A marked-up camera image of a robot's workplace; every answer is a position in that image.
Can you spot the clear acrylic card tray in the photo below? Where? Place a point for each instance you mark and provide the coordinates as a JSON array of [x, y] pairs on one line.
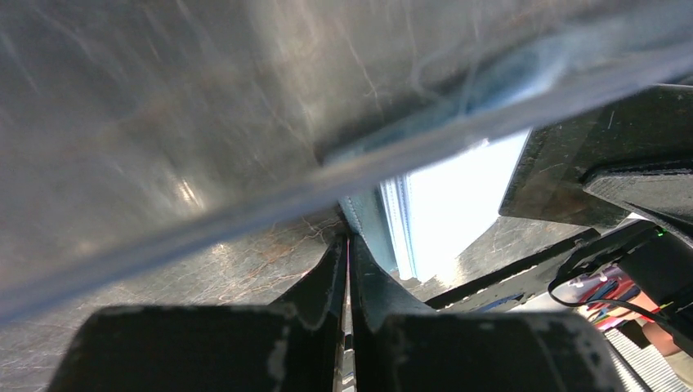
[[135, 132]]

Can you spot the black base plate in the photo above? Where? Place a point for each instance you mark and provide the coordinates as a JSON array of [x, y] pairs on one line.
[[522, 280]]

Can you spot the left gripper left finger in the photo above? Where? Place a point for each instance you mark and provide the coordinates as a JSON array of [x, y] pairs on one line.
[[295, 343]]

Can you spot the blue card holder wallet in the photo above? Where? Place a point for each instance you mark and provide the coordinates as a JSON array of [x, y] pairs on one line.
[[418, 222]]

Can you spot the dark shiny credit card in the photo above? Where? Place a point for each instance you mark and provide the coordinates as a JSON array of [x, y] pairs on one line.
[[345, 368]]

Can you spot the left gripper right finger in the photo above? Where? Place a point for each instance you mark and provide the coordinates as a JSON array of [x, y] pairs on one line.
[[401, 344]]

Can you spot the white slotted cable duct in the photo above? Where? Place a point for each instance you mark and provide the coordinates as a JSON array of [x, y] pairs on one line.
[[641, 369]]

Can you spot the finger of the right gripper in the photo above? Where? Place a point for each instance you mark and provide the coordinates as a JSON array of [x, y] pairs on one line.
[[660, 191], [547, 184]]

